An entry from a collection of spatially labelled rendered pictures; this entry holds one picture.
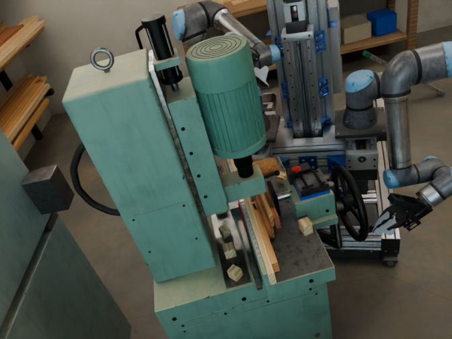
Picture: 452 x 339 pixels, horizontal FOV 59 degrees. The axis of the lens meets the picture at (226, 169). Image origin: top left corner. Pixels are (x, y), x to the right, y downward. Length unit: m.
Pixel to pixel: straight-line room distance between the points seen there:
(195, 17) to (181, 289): 1.11
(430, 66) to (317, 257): 0.70
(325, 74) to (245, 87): 0.96
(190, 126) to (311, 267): 0.54
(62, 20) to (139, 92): 3.71
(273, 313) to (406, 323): 0.88
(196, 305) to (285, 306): 0.32
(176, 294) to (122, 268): 1.36
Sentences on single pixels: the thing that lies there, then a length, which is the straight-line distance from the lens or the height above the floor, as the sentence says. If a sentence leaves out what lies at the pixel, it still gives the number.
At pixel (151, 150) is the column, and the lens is 1.09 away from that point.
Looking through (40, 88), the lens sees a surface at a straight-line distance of 4.19.
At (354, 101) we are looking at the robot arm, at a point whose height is 0.95.
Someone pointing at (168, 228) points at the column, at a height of 1.04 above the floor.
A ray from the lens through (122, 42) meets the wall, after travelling 4.61.
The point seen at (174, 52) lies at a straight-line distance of 1.10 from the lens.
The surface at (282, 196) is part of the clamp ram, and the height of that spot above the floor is 0.96.
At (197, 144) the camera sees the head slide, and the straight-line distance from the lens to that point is 1.14.
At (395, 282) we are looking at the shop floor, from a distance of 2.33.
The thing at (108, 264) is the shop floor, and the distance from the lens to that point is 2.80.
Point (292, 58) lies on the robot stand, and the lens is 1.88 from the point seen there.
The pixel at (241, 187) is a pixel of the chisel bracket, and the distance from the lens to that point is 1.29.
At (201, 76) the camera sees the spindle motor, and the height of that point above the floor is 1.47.
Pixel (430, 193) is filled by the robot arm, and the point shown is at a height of 0.85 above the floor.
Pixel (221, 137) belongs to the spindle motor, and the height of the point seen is 1.27.
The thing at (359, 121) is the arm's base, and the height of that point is 0.86.
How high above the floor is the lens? 1.87
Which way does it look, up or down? 36 degrees down
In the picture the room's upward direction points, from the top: 15 degrees counter-clockwise
